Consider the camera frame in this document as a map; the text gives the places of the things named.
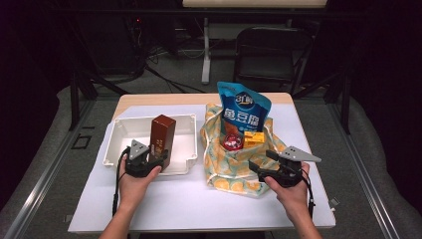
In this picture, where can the person's left hand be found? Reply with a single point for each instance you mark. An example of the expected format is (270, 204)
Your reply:
(132, 191)

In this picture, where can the black folding chair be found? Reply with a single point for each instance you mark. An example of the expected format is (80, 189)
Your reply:
(265, 59)

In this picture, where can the aluminium floor rail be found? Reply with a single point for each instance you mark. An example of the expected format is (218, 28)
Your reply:
(365, 172)
(43, 179)

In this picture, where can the white metal stand leg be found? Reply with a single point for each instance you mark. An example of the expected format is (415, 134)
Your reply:
(206, 59)

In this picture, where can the white table sheet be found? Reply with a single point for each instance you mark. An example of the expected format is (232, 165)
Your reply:
(199, 205)

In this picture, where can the red round candy tin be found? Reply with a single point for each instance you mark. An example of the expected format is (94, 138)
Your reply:
(233, 142)

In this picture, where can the black metal frame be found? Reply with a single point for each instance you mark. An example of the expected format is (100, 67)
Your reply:
(346, 106)
(74, 99)

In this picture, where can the brown carton box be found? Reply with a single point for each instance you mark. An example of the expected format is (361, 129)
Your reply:
(162, 132)

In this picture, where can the blue snack pouch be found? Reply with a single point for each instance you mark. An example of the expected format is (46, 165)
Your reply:
(244, 109)

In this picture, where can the white plastic tray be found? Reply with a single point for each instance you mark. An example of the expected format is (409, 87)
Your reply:
(185, 146)

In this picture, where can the orange patterned fabric bag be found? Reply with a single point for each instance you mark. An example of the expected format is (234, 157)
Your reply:
(229, 166)

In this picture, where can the person's right hand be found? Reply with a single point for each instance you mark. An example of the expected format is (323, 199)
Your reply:
(293, 199)

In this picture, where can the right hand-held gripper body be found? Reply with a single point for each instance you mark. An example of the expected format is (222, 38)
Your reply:
(287, 174)

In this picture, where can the black equipment cabinet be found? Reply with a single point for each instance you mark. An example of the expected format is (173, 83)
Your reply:
(109, 43)

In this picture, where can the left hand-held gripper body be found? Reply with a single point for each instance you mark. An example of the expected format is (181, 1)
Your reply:
(137, 164)

